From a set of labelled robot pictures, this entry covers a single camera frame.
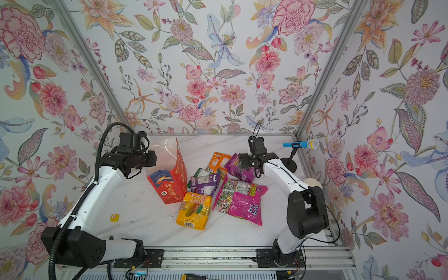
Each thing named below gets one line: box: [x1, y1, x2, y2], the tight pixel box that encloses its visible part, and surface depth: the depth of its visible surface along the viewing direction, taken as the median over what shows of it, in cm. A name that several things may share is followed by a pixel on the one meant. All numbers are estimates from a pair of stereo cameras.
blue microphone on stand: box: [280, 138, 320, 174], surface depth 88 cm
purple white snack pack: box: [190, 172, 221, 198], surface depth 94 cm
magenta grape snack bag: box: [224, 152, 257, 182], surface depth 100 cm
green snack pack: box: [193, 167, 211, 178], surface depth 100 cm
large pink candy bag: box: [212, 175, 269, 227], surface depth 90 cm
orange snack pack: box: [206, 151, 232, 174], surface depth 106 cm
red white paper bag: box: [146, 137, 188, 205], surface depth 78 cm
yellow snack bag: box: [176, 192, 212, 231], surface depth 84 cm
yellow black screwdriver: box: [182, 273, 225, 280], surface depth 70 cm
